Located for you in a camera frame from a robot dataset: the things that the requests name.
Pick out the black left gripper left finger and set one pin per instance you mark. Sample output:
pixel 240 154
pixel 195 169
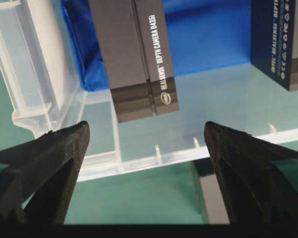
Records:
pixel 37 180

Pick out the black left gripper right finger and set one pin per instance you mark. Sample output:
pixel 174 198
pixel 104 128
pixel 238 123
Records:
pixel 258 181

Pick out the black realsense box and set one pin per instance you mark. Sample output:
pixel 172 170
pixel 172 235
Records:
pixel 274 40
pixel 134 45
pixel 209 198

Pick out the clear plastic storage case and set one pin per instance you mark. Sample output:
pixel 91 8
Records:
pixel 33 32

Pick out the blue cloth in case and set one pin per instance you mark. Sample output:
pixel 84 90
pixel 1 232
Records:
pixel 203 34

